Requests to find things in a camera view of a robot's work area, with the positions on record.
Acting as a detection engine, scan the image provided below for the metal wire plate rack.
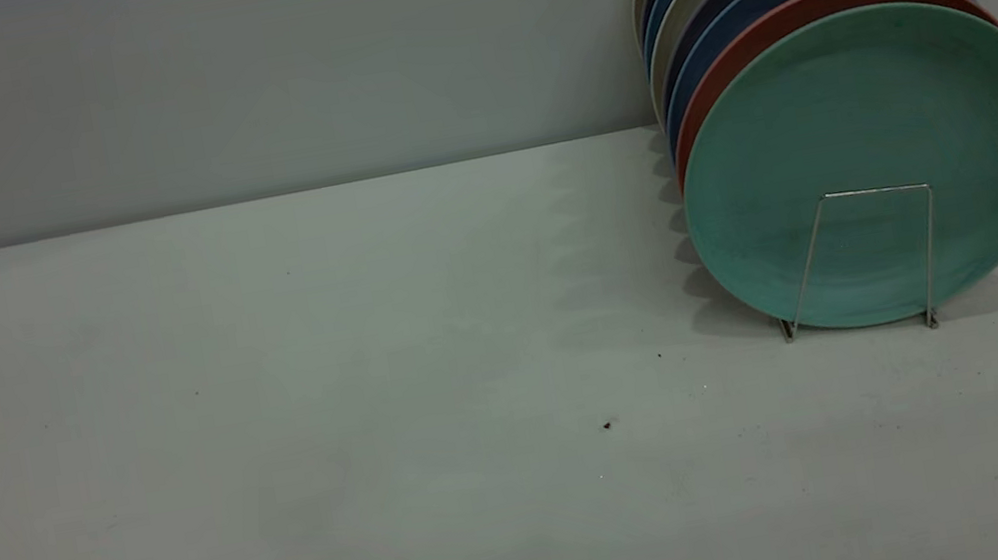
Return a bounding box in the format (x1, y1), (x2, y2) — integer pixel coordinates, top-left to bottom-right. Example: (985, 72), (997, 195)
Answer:
(758, 175), (957, 355)

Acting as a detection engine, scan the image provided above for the red plate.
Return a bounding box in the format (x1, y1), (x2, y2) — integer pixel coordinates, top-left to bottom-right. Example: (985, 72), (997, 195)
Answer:
(649, 0), (998, 195)

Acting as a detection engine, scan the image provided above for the green plate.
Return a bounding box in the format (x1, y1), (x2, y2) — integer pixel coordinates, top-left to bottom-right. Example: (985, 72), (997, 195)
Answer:
(655, 0), (998, 355)

